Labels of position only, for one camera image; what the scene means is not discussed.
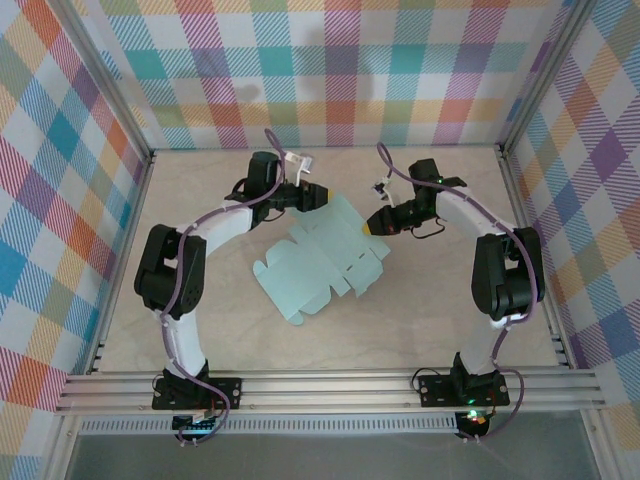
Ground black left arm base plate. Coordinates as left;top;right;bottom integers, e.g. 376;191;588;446
151;375;244;411

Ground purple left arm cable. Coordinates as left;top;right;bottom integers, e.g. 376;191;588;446
159;128;301;447

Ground round black controller with light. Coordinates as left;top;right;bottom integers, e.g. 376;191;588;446
457;408;494;439

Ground aluminium corner post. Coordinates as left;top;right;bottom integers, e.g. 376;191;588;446
497;0;601;159
47;0;156;161

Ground aluminium table side rail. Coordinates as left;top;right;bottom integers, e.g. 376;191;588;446
84;149;157;376
497;147;575;370

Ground black electronics board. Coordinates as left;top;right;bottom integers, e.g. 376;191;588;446
172;412;222;434

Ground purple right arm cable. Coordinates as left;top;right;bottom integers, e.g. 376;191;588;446
377;142;547;444

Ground light blue paper box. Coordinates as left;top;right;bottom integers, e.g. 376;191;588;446
252;192;392;329

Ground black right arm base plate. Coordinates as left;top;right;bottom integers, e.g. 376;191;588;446
417;372;511;407

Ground long aluminium mounting rail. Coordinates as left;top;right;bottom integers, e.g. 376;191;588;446
54;368;609;416

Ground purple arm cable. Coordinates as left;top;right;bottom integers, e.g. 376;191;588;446
159;128;301;447
377;142;547;444

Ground slotted grey cable duct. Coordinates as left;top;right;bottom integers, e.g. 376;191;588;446
79;417;461;435

